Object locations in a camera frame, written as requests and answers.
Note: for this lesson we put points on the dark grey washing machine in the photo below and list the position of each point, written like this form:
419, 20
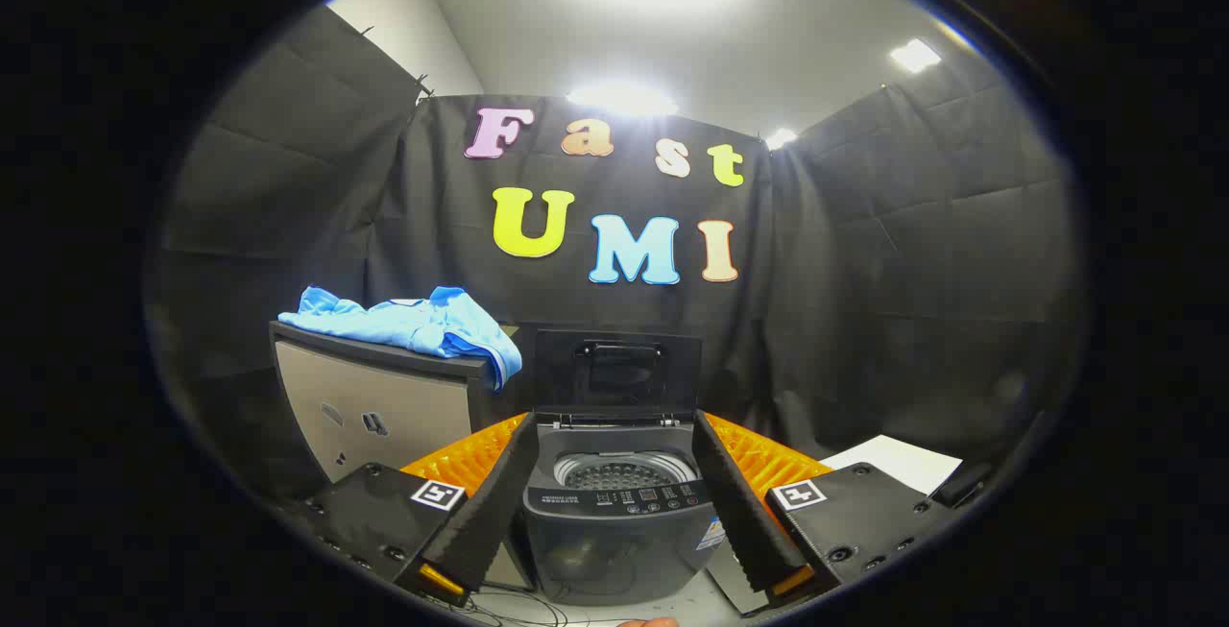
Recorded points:
614, 536

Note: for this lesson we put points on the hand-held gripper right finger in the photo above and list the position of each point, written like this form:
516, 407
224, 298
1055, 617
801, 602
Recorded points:
744, 512

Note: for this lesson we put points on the grey cabinet with dark top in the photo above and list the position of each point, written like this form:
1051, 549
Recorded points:
384, 406

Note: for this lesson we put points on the black backdrop cloth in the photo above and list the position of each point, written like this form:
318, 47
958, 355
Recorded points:
845, 272

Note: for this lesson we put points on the light blue polo shirt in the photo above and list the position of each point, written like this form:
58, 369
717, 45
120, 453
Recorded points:
422, 325

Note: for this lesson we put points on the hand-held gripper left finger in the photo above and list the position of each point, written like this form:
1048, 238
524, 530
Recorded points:
490, 502

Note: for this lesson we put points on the dark washing machine lid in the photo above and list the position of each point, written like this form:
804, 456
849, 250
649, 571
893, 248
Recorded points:
614, 373

